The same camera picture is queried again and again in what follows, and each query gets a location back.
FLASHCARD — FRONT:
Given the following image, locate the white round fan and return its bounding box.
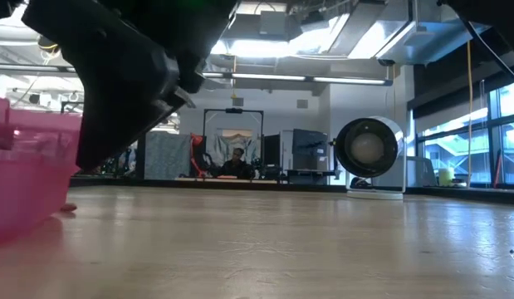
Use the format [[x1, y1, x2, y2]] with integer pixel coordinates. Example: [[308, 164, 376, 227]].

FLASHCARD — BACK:
[[333, 115, 408, 202]]

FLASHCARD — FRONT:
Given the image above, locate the pink plastic supply box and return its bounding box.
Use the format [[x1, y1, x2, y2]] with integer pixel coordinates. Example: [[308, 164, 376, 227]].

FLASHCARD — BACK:
[[0, 96, 84, 247]]

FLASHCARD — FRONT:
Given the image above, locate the dark grey cabinet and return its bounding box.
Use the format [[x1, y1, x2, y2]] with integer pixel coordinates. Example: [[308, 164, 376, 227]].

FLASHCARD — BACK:
[[286, 128, 336, 184]]

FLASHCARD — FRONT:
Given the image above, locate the yellow white container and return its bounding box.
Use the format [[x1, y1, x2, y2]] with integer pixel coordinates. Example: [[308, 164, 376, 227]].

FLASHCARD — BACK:
[[438, 167, 456, 188]]

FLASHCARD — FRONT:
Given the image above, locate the black monitor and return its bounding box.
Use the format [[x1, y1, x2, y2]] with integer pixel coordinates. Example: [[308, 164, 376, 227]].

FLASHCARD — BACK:
[[262, 133, 282, 169]]

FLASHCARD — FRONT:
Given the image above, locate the grey ceiling box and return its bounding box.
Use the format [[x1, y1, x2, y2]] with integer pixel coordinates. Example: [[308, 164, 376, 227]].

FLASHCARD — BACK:
[[259, 10, 288, 37]]

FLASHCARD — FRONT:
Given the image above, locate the overhead LED light bar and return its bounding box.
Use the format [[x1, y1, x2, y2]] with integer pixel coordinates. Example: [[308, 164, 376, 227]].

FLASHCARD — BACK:
[[0, 61, 394, 87]]

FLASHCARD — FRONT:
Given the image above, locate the black table frame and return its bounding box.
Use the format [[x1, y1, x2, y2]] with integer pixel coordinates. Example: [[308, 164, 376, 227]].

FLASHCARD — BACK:
[[69, 176, 514, 205]]

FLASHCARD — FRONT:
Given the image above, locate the grey speckled cabinet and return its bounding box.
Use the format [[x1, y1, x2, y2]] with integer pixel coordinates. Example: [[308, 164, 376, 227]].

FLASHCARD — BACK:
[[135, 131, 192, 181]]

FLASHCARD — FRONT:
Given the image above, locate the person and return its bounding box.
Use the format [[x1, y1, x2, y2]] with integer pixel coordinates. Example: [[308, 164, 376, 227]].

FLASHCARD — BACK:
[[217, 146, 257, 180]]

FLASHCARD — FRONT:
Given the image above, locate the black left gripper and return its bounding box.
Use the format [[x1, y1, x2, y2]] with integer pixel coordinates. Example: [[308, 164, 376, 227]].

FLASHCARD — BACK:
[[23, 0, 239, 170]]

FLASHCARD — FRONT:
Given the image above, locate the silver rectangular air duct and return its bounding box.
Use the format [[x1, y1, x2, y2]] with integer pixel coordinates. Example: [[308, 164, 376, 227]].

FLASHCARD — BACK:
[[347, 0, 490, 66]]

